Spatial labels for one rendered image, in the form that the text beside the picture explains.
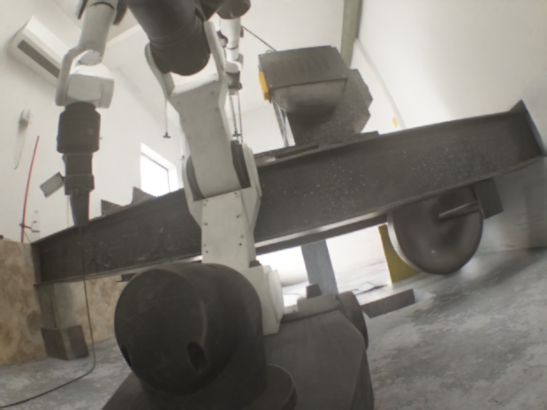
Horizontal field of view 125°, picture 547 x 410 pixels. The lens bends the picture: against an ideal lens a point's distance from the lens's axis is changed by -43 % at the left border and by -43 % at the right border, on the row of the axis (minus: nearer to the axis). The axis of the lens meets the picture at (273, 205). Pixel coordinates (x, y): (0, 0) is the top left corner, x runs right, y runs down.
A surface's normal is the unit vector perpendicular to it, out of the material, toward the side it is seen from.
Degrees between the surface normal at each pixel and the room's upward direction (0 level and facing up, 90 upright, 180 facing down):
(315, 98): 90
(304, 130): 90
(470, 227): 90
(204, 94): 124
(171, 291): 62
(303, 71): 90
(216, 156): 110
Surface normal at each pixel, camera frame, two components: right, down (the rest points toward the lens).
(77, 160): 0.75, -0.04
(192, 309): 0.14, -0.60
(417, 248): -0.15, -0.20
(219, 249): -0.17, -0.63
